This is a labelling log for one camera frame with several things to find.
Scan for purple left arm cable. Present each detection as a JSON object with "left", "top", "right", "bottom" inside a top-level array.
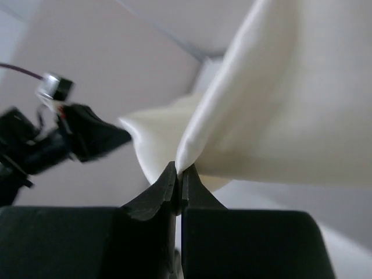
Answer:
[{"left": 0, "top": 62, "right": 44, "bottom": 80}]

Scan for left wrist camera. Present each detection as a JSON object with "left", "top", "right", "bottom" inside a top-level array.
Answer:
[{"left": 35, "top": 72, "right": 75, "bottom": 102}]

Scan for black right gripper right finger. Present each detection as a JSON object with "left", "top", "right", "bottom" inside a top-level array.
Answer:
[{"left": 181, "top": 166, "right": 335, "bottom": 278}]

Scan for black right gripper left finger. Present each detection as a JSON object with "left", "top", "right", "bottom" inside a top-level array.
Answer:
[{"left": 1, "top": 163, "right": 177, "bottom": 278}]

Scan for cream cloth napkin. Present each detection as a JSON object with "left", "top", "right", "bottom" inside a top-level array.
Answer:
[{"left": 120, "top": 1, "right": 371, "bottom": 190}]

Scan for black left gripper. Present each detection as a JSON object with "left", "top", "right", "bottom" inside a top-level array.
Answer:
[{"left": 1, "top": 103, "right": 131, "bottom": 205}]

